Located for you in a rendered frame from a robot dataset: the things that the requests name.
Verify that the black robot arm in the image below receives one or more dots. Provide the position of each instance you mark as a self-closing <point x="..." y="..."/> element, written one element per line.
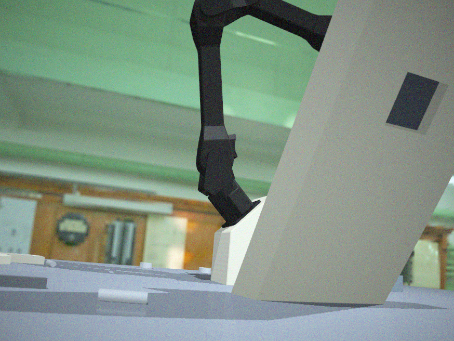
<point x="216" y="149"/>

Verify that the dark grey flat bar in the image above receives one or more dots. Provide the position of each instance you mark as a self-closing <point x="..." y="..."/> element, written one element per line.
<point x="23" y="281"/>

